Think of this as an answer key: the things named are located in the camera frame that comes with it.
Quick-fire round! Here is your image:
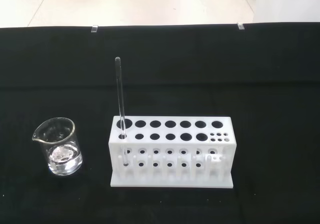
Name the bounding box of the small glass beaker with water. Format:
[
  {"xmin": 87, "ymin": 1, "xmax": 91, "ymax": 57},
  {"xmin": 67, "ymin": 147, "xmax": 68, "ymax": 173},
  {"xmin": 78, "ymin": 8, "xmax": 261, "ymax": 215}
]
[{"xmin": 31, "ymin": 117, "xmax": 84, "ymax": 176}]

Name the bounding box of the white test tube rack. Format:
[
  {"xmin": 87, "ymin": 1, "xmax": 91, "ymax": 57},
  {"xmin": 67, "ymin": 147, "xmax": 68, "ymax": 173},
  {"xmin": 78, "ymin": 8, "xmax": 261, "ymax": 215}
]
[{"xmin": 109, "ymin": 115, "xmax": 235, "ymax": 188}]

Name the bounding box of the black bench cloth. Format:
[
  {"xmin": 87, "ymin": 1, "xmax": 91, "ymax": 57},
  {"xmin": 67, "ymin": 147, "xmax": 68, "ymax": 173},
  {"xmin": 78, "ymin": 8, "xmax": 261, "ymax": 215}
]
[{"xmin": 0, "ymin": 21, "xmax": 320, "ymax": 224}]

